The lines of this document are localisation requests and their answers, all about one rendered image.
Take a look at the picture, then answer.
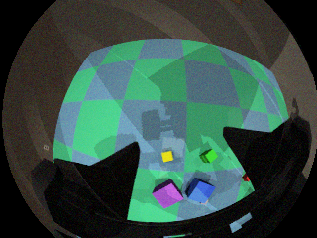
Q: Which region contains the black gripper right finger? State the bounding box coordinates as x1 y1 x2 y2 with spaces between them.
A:
222 118 292 190

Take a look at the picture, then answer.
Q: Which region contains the blue cube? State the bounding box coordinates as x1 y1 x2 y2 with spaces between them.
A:
185 178 217 203

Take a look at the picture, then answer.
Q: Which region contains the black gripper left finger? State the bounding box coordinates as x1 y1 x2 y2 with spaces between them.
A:
54 142 140 219

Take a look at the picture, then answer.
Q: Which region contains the red block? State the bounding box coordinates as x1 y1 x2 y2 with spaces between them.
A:
242 174 250 181

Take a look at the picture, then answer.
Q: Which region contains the purple block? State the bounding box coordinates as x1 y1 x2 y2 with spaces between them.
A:
152 179 183 209

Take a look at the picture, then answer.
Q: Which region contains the small yellow block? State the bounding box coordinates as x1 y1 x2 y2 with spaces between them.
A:
162 151 173 163

